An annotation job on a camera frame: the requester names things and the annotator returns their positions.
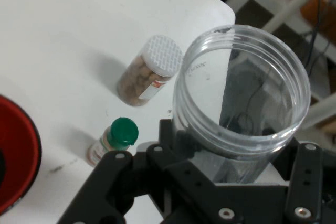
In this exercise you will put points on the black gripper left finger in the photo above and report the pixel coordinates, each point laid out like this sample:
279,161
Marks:
110,182

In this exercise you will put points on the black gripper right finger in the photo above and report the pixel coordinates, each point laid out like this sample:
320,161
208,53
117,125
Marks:
304,176

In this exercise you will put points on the clear jar with black grains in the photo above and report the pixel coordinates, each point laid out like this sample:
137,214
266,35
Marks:
199,82

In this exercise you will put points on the green-capped spice bottle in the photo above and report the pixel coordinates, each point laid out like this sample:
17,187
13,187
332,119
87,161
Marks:
123,129

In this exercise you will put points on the red bowl with black grains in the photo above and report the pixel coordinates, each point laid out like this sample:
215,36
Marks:
15,142

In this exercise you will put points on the white-capped jar brown contents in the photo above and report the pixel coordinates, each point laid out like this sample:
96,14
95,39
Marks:
162,53

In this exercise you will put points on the brown cardboard box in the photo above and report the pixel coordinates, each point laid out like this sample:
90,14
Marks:
315,11

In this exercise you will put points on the white metal tube leg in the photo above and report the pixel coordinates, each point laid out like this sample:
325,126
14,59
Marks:
291,5

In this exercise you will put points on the white metal frame bar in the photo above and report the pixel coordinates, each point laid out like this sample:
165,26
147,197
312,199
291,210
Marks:
325,103

